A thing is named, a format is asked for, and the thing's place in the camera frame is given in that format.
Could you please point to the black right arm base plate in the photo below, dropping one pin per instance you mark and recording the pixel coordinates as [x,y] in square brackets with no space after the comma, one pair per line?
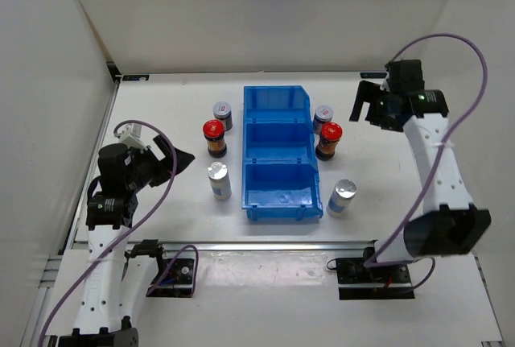
[355,282]

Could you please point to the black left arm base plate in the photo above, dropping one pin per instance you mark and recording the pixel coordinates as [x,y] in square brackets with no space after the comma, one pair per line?
[177,276]

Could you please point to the blue three-compartment plastic bin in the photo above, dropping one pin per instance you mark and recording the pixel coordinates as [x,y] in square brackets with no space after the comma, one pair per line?
[280,175]

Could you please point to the left red-lid sauce jar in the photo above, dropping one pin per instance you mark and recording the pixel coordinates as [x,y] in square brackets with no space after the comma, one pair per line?
[214,133]

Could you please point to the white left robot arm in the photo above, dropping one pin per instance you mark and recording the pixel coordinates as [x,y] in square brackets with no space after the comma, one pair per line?
[117,281]

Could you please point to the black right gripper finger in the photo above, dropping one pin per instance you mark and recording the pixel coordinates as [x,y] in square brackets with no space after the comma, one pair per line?
[367,92]
[373,115]

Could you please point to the right silver-lid spice bottle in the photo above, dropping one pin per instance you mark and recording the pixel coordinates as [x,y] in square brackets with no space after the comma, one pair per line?
[342,195]

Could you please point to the left silver-lid spice bottle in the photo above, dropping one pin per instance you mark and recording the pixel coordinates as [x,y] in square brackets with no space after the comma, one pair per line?
[218,176]

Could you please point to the right red-lid sauce jar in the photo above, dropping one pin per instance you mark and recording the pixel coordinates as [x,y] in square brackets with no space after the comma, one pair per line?
[329,137]

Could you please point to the silver-lid spice bottle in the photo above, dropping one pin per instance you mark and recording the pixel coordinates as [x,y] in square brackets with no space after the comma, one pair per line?
[342,195]
[218,176]

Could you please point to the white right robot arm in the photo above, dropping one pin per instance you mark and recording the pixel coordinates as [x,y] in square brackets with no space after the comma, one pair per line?
[444,220]

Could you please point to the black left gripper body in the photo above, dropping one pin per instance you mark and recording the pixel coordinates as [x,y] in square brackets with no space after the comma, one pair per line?
[146,168]

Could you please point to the aluminium front table rail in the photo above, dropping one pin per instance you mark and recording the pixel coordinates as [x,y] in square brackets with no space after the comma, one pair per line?
[267,246]

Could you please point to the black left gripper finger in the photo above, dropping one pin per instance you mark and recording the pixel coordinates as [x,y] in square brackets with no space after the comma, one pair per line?
[165,148]
[182,161]

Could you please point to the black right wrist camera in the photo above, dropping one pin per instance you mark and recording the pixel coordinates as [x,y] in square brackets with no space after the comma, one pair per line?
[405,76]

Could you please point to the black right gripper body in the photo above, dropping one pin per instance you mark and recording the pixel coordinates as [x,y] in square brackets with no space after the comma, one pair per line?
[388,121]

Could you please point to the red-lid sauce jar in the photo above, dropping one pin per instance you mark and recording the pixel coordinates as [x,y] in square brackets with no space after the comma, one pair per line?
[214,133]
[329,137]

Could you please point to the grey-lid dark jar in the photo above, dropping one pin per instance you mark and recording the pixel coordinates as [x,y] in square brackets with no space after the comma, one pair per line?
[323,114]
[222,111]

